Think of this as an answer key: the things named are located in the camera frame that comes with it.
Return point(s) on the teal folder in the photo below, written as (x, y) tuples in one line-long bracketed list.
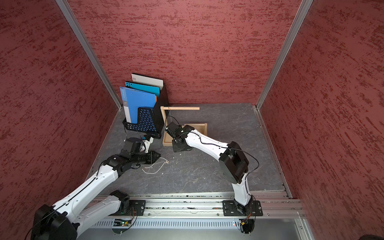
[(144, 88)]

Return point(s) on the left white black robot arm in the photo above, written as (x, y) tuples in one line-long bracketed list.
[(69, 217)]

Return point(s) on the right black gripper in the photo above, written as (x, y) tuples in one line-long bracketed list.
[(176, 148)]

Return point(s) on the aluminium mounting rail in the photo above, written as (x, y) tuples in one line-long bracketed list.
[(274, 204)]

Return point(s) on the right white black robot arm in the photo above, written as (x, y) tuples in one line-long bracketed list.
[(231, 158)]

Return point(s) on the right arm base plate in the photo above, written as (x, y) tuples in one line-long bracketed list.
[(233, 208)]

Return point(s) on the blue folder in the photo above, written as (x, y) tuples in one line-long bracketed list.
[(134, 99)]

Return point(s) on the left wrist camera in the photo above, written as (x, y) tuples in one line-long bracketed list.
[(147, 141)]

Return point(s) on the right aluminium corner post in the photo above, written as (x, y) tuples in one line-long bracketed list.
[(291, 35)]

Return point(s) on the black mesh file holder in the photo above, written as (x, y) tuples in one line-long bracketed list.
[(150, 120)]

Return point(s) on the left aluminium corner post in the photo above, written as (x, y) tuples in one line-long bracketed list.
[(79, 33)]

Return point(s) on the white grey folder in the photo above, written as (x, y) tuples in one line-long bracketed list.
[(140, 79)]

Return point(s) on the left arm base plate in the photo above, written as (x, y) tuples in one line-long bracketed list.
[(131, 208)]

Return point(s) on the wooden jewelry display stand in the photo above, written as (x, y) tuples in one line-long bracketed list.
[(189, 117)]

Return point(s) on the aluminium corner post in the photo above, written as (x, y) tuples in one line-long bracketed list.
[(291, 35), (79, 33)]

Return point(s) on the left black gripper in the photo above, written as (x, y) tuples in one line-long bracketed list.
[(151, 155)]

